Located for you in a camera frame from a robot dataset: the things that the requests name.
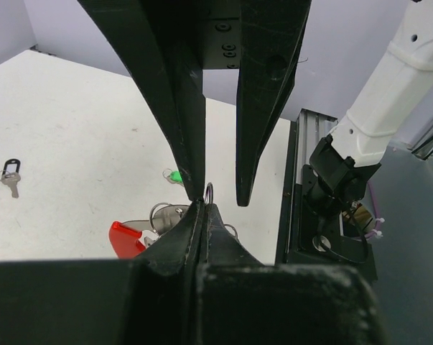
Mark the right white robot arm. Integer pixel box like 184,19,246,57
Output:
81,1,433,215

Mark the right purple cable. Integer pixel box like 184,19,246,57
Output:
365,179,386,242

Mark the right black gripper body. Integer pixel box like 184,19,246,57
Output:
197,0,241,70

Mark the aluminium frame rail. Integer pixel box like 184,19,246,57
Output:
294,109,337,184

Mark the key with green tag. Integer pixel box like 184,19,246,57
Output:
162,169,183,185

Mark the red-handled metal keyring holder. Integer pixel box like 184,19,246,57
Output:
108,203,189,259

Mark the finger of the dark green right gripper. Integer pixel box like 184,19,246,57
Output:
236,1,311,207
80,1,206,201

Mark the key with small black tag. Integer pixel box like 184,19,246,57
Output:
0,158,21,198

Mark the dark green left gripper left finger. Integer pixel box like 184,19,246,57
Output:
0,201,206,344

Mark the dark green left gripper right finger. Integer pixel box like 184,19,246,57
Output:
197,204,385,344

